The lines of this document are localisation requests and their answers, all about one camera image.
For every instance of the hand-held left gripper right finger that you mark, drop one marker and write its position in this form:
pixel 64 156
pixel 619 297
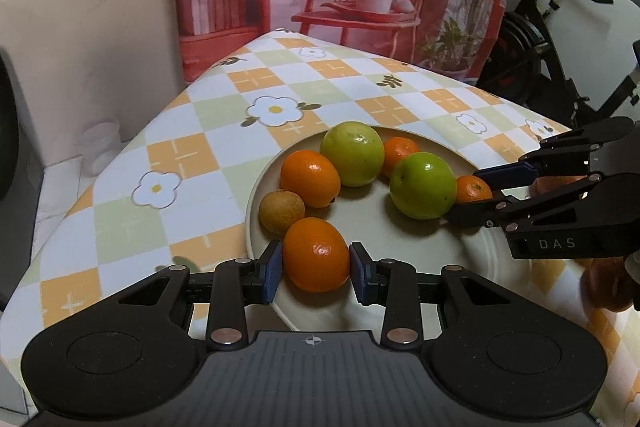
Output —
pixel 359 274

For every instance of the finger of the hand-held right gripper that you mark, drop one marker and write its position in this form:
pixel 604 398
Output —
pixel 505 174
pixel 475 213

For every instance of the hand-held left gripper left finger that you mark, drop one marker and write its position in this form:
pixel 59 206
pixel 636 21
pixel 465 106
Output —
pixel 272 272

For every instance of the small tangerine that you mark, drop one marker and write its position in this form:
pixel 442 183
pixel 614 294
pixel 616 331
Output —
pixel 401 152
pixel 472 189

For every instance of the large orange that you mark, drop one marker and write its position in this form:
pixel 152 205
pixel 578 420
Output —
pixel 315 257
pixel 310 179

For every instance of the cream round plate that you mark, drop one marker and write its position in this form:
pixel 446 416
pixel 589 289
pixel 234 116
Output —
pixel 400 247

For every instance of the pale green apple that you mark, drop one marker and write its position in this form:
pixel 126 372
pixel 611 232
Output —
pixel 352 154

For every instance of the bright green apple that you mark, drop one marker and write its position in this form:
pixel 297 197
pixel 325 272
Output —
pixel 422 187

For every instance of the small yellow-brown fruit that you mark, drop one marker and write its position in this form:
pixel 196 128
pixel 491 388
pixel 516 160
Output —
pixel 281 213

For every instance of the black exercise bike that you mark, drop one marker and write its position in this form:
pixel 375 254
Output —
pixel 525 52

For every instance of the checked flower tablecloth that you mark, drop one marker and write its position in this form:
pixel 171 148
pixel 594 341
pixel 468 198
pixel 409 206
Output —
pixel 220 157

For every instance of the translucent plastic container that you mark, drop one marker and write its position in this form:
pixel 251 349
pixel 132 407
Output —
pixel 100 147

